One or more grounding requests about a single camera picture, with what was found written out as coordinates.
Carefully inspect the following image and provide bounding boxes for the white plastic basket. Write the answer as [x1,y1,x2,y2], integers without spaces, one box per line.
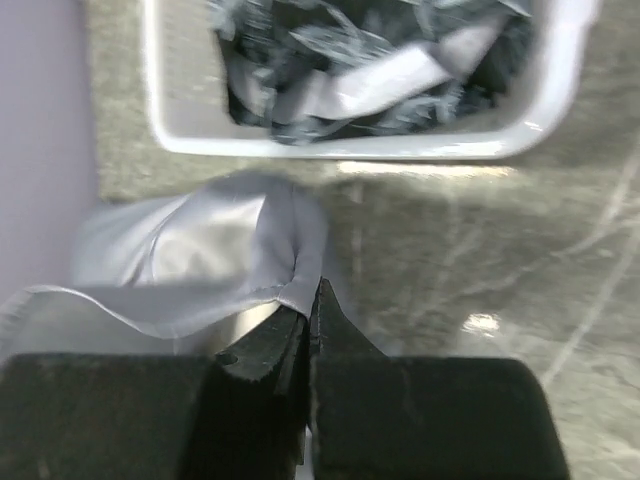
[142,0,601,161]

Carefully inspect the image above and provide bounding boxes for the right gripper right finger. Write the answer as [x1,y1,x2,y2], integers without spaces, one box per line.
[309,280,570,480]

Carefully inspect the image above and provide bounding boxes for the dark patterned cloth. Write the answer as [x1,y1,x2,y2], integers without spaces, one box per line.
[208,1,534,146]

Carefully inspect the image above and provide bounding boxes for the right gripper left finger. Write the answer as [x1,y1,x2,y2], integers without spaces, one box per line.
[1,308,308,479]

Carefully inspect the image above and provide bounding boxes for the grey pillowcase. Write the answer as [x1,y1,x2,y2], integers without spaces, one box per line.
[1,172,328,358]

